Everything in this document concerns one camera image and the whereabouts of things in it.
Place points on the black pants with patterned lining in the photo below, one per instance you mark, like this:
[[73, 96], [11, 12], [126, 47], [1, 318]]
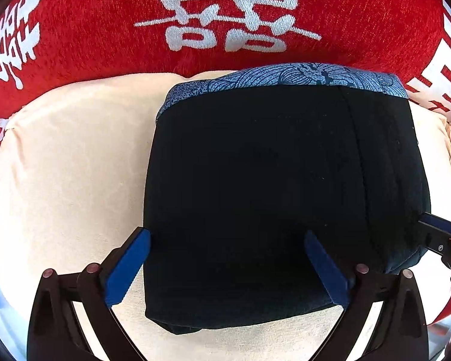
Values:
[[243, 167]]

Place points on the metal chair frame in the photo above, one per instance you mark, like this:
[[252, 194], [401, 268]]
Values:
[[439, 340]]

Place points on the red sofa cover white characters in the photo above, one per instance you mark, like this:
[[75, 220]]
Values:
[[47, 44]]

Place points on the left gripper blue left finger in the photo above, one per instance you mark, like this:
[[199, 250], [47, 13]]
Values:
[[55, 332]]

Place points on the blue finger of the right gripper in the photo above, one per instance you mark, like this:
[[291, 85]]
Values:
[[434, 232]]

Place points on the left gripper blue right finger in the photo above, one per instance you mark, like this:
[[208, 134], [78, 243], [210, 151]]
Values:
[[400, 332]]

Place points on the cream sofa seat cushion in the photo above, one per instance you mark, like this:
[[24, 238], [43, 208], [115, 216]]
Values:
[[72, 178]]

